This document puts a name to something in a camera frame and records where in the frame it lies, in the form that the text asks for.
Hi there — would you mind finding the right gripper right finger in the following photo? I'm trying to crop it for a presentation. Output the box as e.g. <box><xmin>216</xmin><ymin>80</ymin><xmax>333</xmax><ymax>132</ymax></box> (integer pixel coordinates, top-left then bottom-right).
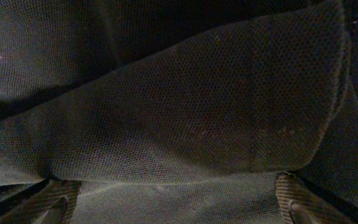
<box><xmin>275</xmin><ymin>173</ymin><xmax>355</xmax><ymax>224</ymax></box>

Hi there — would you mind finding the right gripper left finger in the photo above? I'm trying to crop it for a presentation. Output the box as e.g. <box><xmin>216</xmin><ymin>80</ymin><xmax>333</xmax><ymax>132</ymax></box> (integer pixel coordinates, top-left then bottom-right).
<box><xmin>0</xmin><ymin>179</ymin><xmax>81</xmax><ymax>224</ymax></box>

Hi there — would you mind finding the black polo shirt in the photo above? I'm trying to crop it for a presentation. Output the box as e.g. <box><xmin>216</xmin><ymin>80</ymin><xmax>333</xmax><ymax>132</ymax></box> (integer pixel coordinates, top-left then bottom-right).
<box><xmin>0</xmin><ymin>1</ymin><xmax>358</xmax><ymax>223</ymax></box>

